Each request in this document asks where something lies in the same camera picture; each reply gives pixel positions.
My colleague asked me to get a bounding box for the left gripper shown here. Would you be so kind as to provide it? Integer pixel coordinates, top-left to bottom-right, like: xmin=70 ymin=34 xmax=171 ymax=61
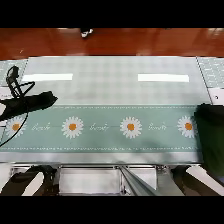
xmin=30 ymin=90 xmax=59 ymax=110

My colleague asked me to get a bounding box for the dark green garment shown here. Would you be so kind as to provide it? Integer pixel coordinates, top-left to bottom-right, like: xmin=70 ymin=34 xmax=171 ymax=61
xmin=193 ymin=102 xmax=224 ymax=178

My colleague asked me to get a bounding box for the black cable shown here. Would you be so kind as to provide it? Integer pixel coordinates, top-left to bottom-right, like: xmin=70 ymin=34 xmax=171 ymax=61
xmin=0 ymin=108 xmax=29 ymax=148

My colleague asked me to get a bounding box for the silver frame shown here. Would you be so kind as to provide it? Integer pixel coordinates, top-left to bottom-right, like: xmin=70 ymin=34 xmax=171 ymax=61
xmin=0 ymin=162 xmax=224 ymax=197

